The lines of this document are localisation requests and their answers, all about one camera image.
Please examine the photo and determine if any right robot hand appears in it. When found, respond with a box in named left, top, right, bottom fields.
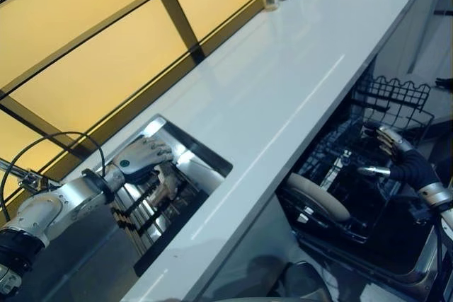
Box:
left=356, top=122, right=445, bottom=190

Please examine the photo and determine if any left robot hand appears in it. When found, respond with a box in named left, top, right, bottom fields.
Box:
left=112, top=137, right=175, bottom=185

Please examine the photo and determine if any open dishwasher door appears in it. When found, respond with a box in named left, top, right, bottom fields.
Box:
left=275, top=188, right=442, bottom=294

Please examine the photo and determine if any black slatted sink rack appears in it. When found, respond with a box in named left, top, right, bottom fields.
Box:
left=110, top=170, right=199, bottom=257

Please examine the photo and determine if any stainless steel sink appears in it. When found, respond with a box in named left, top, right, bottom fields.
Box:
left=92, top=113, right=234, bottom=279

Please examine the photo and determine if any beige round plate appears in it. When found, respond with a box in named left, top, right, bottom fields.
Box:
left=285, top=173, right=352, bottom=223

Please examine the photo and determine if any robot body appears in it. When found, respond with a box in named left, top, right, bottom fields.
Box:
left=247, top=255, right=340, bottom=302

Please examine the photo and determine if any black wire dishwasher rack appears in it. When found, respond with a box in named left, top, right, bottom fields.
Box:
left=282, top=74, right=435, bottom=245

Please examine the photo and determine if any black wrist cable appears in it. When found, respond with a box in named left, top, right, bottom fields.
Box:
left=0, top=131, right=106, bottom=223

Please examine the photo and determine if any dark window frame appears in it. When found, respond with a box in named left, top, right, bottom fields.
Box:
left=0, top=0, right=265, bottom=140

